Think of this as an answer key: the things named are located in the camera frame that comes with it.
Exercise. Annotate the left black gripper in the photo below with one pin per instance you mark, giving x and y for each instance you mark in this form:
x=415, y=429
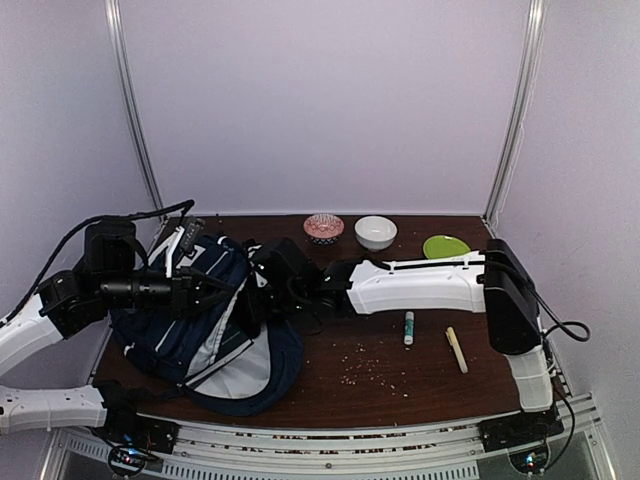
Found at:
x=182, y=293

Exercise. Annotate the blue Humor book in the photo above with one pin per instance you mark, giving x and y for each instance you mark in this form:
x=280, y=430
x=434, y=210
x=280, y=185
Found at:
x=233, y=343

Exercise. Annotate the navy blue backpack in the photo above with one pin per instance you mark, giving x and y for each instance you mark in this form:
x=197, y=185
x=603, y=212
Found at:
x=183, y=353

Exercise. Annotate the white green glue stick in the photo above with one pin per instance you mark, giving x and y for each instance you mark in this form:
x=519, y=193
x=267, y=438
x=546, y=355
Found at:
x=409, y=321

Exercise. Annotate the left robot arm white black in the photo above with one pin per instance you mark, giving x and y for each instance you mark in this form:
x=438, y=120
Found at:
x=63, y=306

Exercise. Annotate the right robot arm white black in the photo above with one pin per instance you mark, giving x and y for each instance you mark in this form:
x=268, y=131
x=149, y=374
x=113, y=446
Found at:
x=491, y=282

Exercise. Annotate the red patterned bowl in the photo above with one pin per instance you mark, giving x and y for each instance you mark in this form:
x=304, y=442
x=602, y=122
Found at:
x=323, y=229

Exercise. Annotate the white ceramic bowl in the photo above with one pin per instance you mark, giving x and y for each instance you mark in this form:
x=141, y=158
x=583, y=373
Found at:
x=375, y=233

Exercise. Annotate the green plate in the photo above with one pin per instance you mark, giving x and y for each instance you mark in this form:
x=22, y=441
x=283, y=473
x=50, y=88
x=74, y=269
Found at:
x=444, y=246

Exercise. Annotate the cream yellow marker pen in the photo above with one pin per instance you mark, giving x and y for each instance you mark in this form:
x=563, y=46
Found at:
x=456, y=348

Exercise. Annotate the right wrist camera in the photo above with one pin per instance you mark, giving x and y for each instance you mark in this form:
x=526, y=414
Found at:
x=282, y=263

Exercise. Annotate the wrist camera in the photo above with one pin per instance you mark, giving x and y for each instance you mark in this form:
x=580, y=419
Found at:
x=111, y=248
x=282, y=263

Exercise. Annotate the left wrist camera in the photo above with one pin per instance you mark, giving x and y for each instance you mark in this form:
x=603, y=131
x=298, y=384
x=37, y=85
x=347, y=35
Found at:
x=111, y=248

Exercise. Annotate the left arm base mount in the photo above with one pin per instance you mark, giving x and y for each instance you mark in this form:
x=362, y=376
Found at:
x=136, y=444

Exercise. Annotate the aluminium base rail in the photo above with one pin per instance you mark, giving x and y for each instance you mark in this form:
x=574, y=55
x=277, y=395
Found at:
x=443, y=450

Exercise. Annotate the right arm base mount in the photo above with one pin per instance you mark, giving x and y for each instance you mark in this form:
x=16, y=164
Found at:
x=524, y=436

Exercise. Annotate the left aluminium frame post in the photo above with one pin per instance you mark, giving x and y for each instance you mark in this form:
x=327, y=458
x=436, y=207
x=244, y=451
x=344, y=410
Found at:
x=118, y=41

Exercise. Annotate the aluminium frame post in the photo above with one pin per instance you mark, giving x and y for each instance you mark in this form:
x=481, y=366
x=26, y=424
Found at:
x=118, y=41
x=525, y=85

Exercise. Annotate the right aluminium frame post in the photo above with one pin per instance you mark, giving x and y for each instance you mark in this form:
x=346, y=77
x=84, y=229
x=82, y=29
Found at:
x=525, y=85

